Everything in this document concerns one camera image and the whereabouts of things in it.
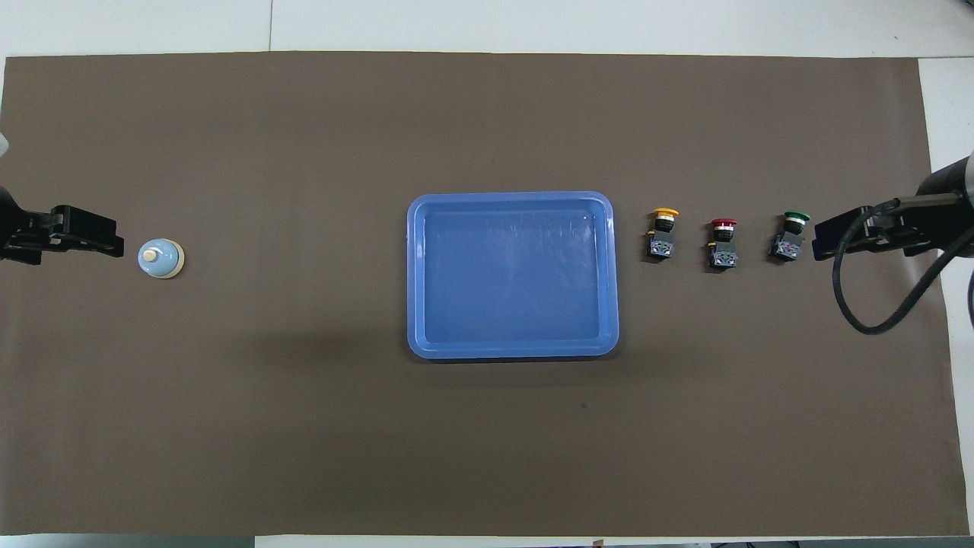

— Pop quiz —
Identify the brown table mat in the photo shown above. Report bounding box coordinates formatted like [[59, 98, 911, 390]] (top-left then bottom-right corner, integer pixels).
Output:
[[0, 52, 961, 538]]

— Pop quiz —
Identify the red cap push button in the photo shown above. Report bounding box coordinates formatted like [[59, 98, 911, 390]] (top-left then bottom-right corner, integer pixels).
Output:
[[708, 218, 739, 270]]

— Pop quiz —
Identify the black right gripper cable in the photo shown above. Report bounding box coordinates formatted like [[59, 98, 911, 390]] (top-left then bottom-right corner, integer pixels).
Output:
[[832, 199, 974, 336]]

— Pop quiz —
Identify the blue plastic tray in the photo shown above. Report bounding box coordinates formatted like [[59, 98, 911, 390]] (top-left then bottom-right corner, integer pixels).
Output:
[[406, 191, 620, 360]]

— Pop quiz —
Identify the yellow cap push button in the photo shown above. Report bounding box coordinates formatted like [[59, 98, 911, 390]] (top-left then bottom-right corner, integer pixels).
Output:
[[648, 207, 680, 261]]

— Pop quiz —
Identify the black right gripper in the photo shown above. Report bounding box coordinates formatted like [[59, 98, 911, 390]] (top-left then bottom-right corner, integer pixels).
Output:
[[812, 194, 961, 263]]

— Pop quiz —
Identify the green cap push button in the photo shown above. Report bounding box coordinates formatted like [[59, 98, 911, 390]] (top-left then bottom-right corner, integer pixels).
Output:
[[769, 211, 812, 264]]

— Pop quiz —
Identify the light blue desk bell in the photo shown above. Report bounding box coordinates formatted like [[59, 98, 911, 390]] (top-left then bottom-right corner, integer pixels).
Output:
[[138, 238, 185, 279]]

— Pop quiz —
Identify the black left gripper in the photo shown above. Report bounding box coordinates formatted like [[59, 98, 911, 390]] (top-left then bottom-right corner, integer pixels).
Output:
[[0, 205, 126, 266]]

